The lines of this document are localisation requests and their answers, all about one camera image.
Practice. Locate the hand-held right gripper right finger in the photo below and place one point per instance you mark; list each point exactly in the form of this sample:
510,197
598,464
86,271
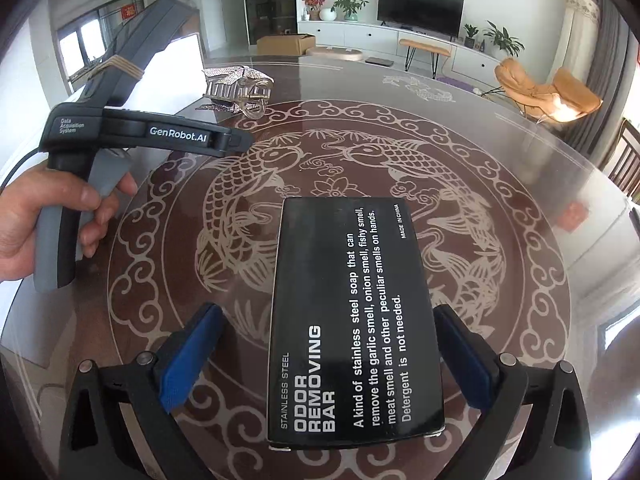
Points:
462,360

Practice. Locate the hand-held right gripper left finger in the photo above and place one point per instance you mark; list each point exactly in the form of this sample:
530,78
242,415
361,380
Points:
192,360

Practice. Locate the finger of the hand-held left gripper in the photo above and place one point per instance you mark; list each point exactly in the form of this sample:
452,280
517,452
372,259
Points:
232,142

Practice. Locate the black cardboard box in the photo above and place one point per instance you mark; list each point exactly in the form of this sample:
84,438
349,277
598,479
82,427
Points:
350,320

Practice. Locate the brown patterned glass desktop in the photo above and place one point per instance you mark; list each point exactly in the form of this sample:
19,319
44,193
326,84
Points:
500,170

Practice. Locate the person's left hand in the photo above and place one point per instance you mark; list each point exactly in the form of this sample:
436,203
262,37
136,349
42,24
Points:
25,225

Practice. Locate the window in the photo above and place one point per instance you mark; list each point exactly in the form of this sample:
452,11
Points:
80,42

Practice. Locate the open cardboard box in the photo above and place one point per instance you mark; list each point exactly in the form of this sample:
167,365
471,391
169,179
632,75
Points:
285,44

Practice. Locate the red paper door sign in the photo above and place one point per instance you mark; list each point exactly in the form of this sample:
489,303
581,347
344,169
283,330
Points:
129,12

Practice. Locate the round beige floor cushion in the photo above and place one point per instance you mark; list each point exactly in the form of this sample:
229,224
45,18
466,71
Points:
334,52

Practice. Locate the dark glass display cabinet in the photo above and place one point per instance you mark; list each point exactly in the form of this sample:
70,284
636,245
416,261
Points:
270,0

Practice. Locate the white television cabinet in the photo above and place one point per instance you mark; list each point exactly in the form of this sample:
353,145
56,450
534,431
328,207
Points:
350,35

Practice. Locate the black flat floor device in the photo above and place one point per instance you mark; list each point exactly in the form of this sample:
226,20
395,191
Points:
378,61

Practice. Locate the green potted plant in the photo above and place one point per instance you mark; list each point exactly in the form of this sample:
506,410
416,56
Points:
350,6

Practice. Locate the wooden bench with metal legs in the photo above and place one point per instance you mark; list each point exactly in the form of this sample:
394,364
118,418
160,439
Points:
425,46

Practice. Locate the black flat television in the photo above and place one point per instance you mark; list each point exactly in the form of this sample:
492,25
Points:
420,10

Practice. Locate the purple floor mat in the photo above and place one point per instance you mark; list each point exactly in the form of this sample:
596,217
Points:
457,84

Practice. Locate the wooden dining chair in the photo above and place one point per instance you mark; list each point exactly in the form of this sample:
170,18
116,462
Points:
622,160

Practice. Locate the small potted plant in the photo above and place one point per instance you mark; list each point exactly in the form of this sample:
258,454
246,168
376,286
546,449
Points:
471,36

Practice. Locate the orange lounge chair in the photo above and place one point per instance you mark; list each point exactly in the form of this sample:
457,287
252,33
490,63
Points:
535,92

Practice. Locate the leafy potted plant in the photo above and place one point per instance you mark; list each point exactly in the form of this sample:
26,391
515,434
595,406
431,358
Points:
502,37

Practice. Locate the grey curtain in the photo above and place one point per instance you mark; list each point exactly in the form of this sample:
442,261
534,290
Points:
612,70

